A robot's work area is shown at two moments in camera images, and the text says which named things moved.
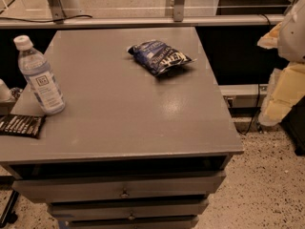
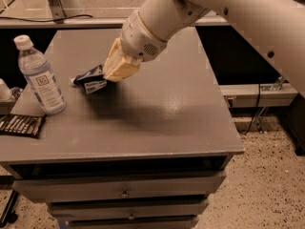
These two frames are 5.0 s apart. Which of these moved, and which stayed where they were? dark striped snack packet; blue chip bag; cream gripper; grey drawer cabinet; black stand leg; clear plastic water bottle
Moved: cream gripper; blue chip bag
Stayed: black stand leg; dark striped snack packet; clear plastic water bottle; grey drawer cabinet
